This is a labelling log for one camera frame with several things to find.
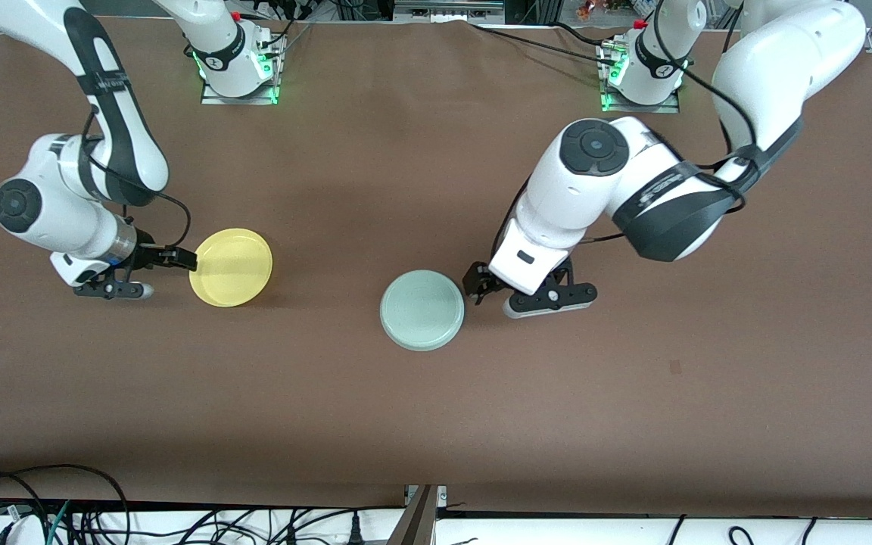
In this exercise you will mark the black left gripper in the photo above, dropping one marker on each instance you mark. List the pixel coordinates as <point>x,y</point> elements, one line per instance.
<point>477,282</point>

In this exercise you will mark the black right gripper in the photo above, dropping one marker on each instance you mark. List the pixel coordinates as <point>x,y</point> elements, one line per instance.
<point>147,256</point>

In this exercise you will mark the yellow plate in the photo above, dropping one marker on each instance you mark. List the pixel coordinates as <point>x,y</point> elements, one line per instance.
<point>232,267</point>

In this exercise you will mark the pale green plate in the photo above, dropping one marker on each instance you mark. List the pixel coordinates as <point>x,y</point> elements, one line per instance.
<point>422,310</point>

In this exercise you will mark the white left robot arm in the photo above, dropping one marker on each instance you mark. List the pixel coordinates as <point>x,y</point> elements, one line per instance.
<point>580,197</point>

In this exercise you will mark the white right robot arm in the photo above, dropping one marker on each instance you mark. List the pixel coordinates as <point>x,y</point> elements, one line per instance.
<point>50,219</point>

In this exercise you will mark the brown table cloth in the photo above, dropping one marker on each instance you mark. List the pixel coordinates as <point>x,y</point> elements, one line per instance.
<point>330,393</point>

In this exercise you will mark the black power plug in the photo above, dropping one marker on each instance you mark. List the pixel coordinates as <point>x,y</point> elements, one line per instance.
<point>355,530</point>

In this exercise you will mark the grey metal device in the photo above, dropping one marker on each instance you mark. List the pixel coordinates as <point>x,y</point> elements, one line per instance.
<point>447,9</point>

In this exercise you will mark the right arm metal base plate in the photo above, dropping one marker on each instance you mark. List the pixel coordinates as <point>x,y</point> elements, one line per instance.
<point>278,76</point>

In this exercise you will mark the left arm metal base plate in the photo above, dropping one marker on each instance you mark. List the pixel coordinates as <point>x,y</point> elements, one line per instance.
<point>608,102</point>

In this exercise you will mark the aluminium frame post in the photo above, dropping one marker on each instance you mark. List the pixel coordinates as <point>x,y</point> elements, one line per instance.
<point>413,522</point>

